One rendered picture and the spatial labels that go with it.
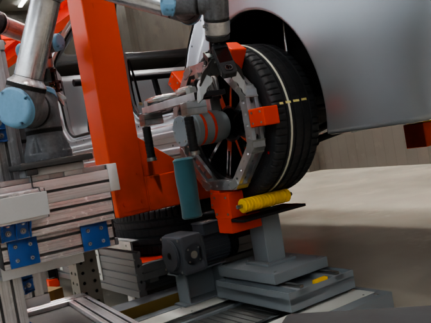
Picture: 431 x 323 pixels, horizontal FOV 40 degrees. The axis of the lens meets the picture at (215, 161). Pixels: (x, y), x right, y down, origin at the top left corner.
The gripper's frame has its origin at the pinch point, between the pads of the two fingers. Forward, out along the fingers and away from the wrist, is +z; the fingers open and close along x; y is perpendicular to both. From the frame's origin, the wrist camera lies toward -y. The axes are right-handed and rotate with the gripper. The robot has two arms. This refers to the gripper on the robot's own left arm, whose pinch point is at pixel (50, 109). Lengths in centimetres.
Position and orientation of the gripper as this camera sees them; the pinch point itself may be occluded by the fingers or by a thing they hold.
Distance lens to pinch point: 300.1
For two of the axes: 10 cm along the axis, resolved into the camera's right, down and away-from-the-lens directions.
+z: 1.0, 9.6, 2.7
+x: 5.9, -2.8, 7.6
